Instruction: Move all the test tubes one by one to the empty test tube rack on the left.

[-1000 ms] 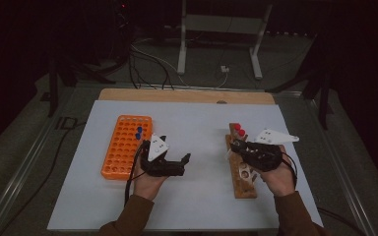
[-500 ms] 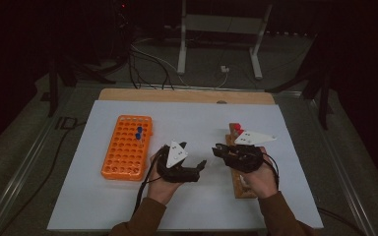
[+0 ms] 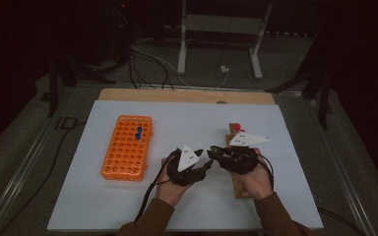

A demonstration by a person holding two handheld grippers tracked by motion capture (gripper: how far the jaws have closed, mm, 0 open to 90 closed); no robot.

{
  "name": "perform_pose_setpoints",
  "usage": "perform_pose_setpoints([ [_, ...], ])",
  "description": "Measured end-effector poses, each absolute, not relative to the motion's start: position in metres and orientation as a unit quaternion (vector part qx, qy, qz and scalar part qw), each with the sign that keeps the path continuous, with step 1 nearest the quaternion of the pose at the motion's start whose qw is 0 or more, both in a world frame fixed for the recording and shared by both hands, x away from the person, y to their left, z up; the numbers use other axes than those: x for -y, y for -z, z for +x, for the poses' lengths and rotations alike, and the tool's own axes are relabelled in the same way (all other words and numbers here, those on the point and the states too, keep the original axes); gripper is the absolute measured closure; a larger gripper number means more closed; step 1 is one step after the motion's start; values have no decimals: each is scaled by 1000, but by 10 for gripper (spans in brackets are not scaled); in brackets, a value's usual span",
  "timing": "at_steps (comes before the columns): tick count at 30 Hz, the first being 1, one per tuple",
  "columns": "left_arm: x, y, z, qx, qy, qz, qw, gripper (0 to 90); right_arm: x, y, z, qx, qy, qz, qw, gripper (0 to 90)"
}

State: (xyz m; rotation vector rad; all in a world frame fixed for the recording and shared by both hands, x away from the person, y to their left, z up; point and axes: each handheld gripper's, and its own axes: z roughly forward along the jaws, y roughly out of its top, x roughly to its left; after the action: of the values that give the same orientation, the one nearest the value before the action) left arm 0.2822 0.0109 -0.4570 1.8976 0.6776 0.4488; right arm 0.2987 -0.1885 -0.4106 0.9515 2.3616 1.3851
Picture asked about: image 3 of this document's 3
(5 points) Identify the wooden tube rack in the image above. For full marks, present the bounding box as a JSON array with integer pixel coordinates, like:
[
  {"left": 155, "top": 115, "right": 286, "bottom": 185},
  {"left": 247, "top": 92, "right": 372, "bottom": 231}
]
[{"left": 224, "top": 122, "right": 254, "bottom": 200}]

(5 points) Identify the left hand-held gripper cable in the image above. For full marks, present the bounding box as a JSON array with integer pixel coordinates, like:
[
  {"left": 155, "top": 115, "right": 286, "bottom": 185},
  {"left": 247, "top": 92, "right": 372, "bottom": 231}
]
[{"left": 133, "top": 148, "right": 181, "bottom": 224}]

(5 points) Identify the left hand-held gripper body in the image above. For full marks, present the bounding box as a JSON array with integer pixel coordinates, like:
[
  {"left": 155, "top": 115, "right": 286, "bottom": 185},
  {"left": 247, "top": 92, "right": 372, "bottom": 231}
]
[{"left": 166, "top": 143, "right": 208, "bottom": 188}]

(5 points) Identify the grey metal stand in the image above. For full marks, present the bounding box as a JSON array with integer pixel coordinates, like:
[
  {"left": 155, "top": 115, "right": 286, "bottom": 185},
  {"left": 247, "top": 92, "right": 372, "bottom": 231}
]
[{"left": 176, "top": 0, "right": 274, "bottom": 81}]

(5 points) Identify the white floor cable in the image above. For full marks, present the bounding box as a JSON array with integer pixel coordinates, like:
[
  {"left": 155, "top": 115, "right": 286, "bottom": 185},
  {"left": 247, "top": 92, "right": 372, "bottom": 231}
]
[{"left": 215, "top": 71, "right": 230, "bottom": 89}]

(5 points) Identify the hand-held gripper cable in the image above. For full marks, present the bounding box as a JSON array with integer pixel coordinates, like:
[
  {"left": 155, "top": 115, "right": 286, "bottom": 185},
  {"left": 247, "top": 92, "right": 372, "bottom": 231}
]
[
  {"left": 257, "top": 152, "right": 276, "bottom": 192},
  {"left": 133, "top": 148, "right": 181, "bottom": 224}
]

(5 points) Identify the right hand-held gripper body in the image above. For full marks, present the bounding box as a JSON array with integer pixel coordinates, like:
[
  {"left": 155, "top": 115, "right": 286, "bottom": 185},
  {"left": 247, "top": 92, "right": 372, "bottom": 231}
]
[{"left": 218, "top": 131, "right": 272, "bottom": 176}]

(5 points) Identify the white table mat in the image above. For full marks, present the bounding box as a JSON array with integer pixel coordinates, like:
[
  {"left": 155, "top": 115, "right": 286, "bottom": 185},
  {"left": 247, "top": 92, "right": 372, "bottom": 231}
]
[{"left": 46, "top": 99, "right": 325, "bottom": 232}]

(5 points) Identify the dark equipment rack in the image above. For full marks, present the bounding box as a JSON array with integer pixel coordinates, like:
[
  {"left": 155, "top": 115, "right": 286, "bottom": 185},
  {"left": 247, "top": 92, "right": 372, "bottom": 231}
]
[{"left": 110, "top": 0, "right": 136, "bottom": 65}]

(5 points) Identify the person's right hand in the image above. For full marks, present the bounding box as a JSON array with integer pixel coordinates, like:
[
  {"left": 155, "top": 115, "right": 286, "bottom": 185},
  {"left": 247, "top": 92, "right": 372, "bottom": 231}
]
[{"left": 233, "top": 147, "right": 275, "bottom": 201}]

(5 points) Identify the orange plastic tube rack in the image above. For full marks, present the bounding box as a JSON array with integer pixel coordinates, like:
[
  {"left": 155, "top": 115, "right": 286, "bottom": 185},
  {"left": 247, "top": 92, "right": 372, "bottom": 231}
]
[{"left": 100, "top": 114, "right": 155, "bottom": 182}]

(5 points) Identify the person's left hand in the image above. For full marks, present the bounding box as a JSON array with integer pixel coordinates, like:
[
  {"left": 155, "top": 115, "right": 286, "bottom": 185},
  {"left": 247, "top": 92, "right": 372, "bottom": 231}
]
[{"left": 155, "top": 159, "right": 195, "bottom": 207}]

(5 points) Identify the right hand-held gripper cable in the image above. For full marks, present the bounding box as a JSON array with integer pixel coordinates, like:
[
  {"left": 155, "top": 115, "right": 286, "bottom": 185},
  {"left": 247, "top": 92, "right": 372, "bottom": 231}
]
[{"left": 257, "top": 152, "right": 276, "bottom": 192}]

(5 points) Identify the long black floor cable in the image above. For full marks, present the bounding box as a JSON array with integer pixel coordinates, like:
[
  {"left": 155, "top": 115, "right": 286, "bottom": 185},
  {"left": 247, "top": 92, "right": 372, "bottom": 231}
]
[
  {"left": 0, "top": 121, "right": 87, "bottom": 236},
  {"left": 316, "top": 206, "right": 367, "bottom": 236}
]

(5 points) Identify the black tripod stand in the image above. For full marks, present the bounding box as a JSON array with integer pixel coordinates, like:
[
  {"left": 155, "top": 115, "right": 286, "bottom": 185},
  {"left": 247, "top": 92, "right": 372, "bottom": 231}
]
[
  {"left": 265, "top": 32, "right": 335, "bottom": 131},
  {"left": 46, "top": 53, "right": 116, "bottom": 118}
]

